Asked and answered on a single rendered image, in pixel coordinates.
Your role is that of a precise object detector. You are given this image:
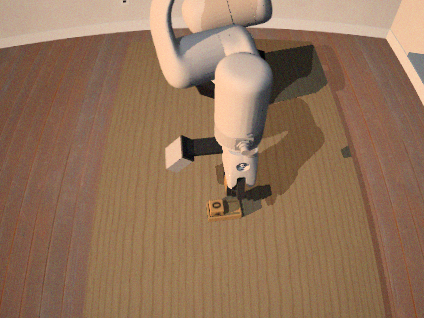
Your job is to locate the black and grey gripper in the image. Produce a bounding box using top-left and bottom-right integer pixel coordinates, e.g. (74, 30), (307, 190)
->
(215, 135), (261, 200)

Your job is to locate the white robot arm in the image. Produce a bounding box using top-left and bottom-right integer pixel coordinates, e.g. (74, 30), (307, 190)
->
(150, 0), (273, 173)

